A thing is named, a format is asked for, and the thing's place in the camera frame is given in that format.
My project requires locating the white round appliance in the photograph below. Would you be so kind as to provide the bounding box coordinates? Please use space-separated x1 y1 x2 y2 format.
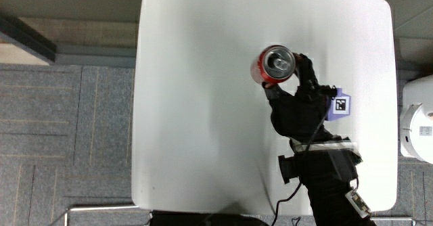
399 75 433 164

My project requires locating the black chair seat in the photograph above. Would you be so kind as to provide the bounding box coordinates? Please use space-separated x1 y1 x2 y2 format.
150 210 271 226

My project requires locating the white sensor module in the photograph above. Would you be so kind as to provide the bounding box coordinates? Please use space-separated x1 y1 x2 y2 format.
344 188 373 219

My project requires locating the red coca cola can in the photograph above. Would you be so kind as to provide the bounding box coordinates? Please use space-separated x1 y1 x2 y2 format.
250 45 297 87

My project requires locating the metal chair frame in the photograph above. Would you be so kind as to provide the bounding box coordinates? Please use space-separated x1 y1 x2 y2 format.
63 204 152 226

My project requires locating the person's right forearm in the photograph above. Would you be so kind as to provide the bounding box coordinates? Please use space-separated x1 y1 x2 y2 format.
277 136 377 226

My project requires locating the wooden cabinet with dark edge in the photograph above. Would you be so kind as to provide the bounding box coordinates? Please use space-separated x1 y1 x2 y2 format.
0 14 57 66

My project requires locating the person's right hand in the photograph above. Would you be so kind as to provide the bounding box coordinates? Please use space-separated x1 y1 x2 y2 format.
263 52 352 142

